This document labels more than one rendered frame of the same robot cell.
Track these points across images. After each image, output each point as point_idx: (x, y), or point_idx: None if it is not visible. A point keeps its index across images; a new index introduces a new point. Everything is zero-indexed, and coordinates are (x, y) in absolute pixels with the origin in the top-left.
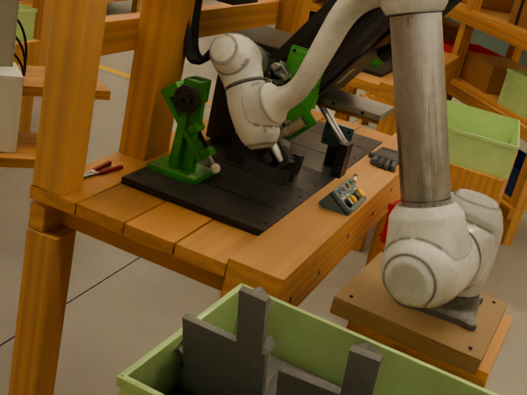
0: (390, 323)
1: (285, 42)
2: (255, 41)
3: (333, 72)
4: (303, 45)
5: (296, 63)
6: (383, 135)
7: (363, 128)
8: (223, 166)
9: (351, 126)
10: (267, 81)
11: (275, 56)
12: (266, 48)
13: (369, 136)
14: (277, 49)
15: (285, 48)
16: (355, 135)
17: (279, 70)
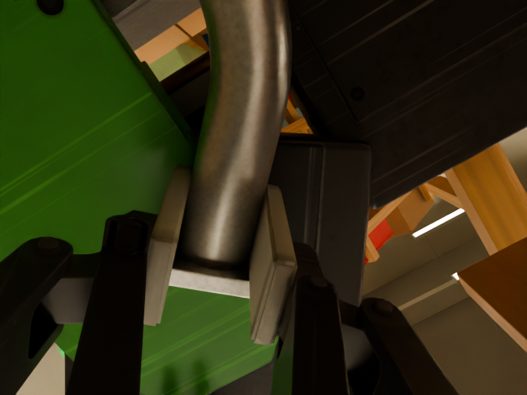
0: None
1: (357, 293)
2: (495, 143)
3: (72, 364)
4: None
5: (220, 295)
6: (149, 60)
7: (183, 39)
8: None
9: (195, 26)
10: (230, 117)
11: (350, 201)
12: (423, 167)
13: (149, 45)
14: (372, 204)
15: (337, 267)
16: (148, 36)
17: (227, 244)
